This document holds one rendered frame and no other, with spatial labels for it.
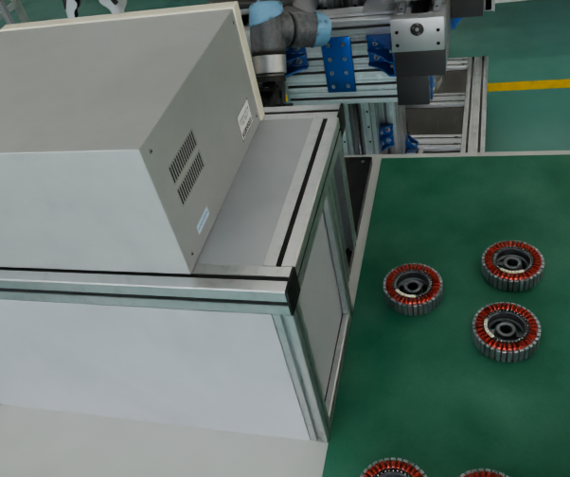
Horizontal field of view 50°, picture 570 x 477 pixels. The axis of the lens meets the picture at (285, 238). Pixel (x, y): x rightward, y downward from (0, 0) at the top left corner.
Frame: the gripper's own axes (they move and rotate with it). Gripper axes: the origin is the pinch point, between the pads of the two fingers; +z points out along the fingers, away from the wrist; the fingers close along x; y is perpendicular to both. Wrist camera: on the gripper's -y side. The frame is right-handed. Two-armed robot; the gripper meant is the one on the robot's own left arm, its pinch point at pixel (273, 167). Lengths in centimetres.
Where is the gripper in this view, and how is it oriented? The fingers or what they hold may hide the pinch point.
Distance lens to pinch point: 138.2
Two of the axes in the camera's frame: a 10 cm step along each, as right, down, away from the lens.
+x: -9.6, -0.1, 3.0
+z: 0.6, 9.7, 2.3
